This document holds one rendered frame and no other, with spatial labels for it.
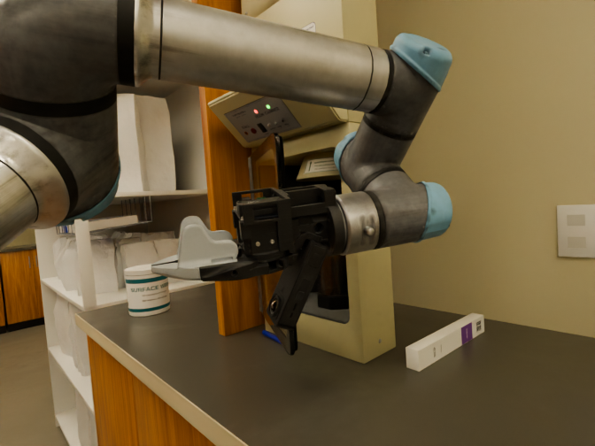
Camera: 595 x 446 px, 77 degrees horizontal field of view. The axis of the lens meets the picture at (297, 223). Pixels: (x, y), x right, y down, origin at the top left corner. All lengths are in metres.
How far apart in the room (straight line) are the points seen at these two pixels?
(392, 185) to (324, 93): 0.14
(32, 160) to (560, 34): 0.99
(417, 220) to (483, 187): 0.60
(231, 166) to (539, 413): 0.79
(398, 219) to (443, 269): 0.69
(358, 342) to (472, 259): 0.45
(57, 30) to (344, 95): 0.27
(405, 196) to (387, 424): 0.33
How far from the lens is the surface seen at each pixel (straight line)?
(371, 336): 0.79
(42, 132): 0.41
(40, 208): 0.41
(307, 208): 0.42
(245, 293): 1.02
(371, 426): 0.61
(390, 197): 0.46
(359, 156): 0.53
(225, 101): 0.87
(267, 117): 0.82
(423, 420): 0.63
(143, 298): 1.30
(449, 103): 1.12
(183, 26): 0.40
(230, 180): 0.98
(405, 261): 1.19
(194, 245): 0.40
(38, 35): 0.39
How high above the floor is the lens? 1.26
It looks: 3 degrees down
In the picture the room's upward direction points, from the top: 4 degrees counter-clockwise
